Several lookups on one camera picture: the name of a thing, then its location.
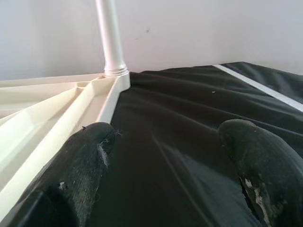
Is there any white tape strip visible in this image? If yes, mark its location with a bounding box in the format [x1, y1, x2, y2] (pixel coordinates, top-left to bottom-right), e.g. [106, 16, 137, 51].
[213, 63, 303, 105]

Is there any white plastic table top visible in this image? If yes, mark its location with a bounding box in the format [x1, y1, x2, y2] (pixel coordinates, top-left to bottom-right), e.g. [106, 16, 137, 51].
[0, 72, 130, 209]

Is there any black cloth cover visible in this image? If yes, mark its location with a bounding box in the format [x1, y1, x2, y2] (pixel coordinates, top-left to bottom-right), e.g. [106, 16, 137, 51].
[89, 61, 303, 227]

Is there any white plastic table leg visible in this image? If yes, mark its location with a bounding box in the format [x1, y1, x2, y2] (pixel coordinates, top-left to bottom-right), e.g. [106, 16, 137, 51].
[94, 0, 130, 78]

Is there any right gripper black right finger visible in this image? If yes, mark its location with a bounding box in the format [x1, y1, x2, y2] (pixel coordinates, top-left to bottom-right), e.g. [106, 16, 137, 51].
[217, 119, 303, 227]

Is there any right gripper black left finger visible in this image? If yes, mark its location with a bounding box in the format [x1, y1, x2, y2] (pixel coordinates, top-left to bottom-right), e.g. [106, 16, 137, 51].
[0, 122, 116, 227]

